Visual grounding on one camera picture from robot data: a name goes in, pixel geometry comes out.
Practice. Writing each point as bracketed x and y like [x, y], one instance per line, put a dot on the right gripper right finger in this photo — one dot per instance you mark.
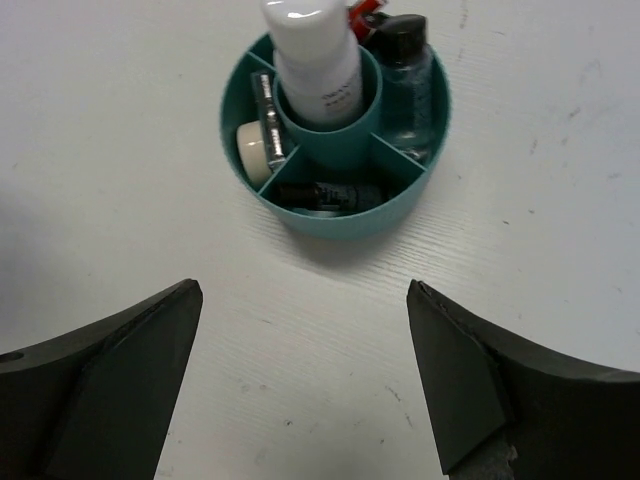
[504, 407]

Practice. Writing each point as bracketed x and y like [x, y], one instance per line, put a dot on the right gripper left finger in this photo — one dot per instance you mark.
[97, 402]

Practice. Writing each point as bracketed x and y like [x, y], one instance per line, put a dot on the teal round organizer cup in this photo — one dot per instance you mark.
[354, 155]

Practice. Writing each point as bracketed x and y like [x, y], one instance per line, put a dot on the round beige powder compact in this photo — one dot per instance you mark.
[252, 153]

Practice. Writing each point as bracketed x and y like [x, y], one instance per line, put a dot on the black mascara tube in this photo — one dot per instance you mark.
[323, 196]

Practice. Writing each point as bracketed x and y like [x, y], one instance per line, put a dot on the square eyeshadow palette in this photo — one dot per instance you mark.
[269, 119]

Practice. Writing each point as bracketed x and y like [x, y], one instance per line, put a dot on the small black cap jar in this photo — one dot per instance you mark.
[406, 63]

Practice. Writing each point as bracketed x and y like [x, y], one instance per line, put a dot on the white cap toner bottle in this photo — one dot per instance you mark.
[318, 61]

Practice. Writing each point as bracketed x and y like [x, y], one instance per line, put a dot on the red lip gloss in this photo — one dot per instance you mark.
[361, 7]

